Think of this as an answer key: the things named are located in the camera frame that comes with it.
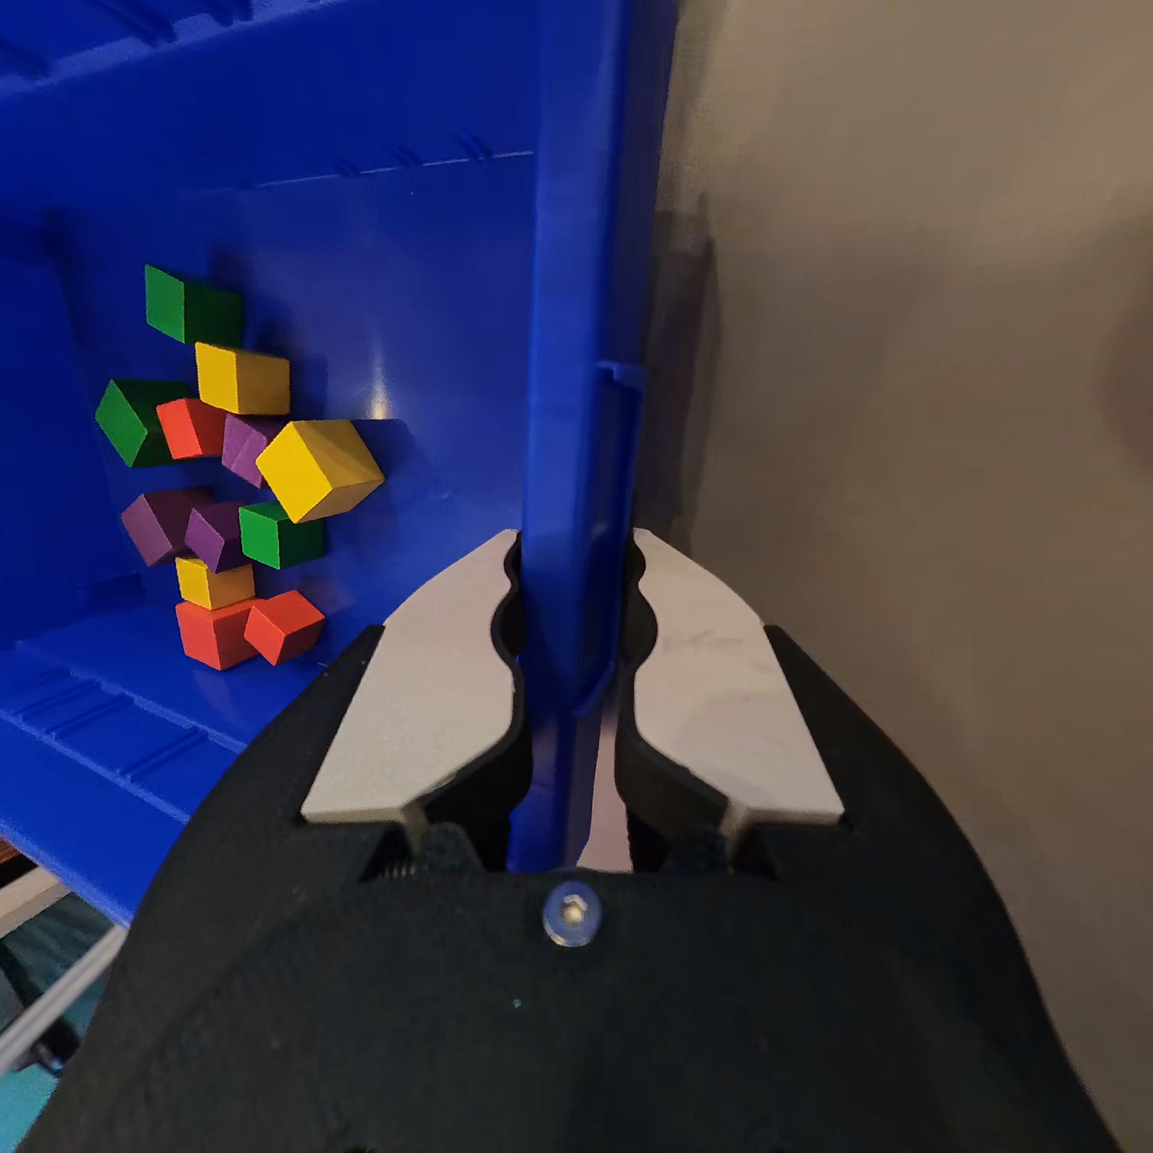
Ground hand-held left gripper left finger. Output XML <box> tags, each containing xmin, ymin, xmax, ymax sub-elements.
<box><xmin>298</xmin><ymin>528</ymin><xmax>528</xmax><ymax>856</ymax></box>

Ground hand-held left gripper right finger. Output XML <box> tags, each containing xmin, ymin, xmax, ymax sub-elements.
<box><xmin>617</xmin><ymin>526</ymin><xmax>848</xmax><ymax>856</ymax></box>

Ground pile of colored cubes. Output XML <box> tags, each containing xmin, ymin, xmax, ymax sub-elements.
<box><xmin>94</xmin><ymin>264</ymin><xmax>389</xmax><ymax>670</ymax></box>

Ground blue plastic bin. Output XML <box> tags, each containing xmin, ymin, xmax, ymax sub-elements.
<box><xmin>0</xmin><ymin>0</ymin><xmax>682</xmax><ymax>930</ymax></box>

